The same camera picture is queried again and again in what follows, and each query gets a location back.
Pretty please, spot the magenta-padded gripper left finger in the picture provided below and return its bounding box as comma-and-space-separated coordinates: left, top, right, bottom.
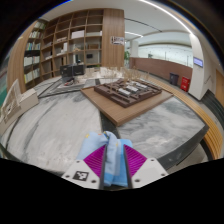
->
61, 145, 109, 190

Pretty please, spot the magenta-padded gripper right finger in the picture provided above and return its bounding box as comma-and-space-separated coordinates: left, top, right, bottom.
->
122, 144, 169, 190

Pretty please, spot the light blue towel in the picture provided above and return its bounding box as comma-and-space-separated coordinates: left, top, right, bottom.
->
76, 130, 135, 189

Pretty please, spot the dark brown architectural model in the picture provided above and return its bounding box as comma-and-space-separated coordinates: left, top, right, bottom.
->
93, 77, 164, 109

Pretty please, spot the red bin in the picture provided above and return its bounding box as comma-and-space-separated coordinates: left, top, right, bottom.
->
180, 76, 192, 93

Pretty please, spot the dark bin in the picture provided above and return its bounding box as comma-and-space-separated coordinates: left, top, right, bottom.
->
168, 72, 180, 87

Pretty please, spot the white architectural model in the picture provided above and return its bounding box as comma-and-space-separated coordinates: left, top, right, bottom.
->
0, 78, 40, 135

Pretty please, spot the small white building model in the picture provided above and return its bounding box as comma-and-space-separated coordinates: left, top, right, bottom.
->
84, 66, 122, 80

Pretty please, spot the wooden shelf unit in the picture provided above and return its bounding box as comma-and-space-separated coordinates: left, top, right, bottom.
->
7, 8, 126, 92

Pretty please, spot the wall-mounted screen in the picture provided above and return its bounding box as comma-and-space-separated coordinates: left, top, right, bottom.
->
192, 56, 205, 69

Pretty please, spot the wall sign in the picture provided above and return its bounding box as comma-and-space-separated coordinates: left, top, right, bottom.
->
110, 35, 126, 46

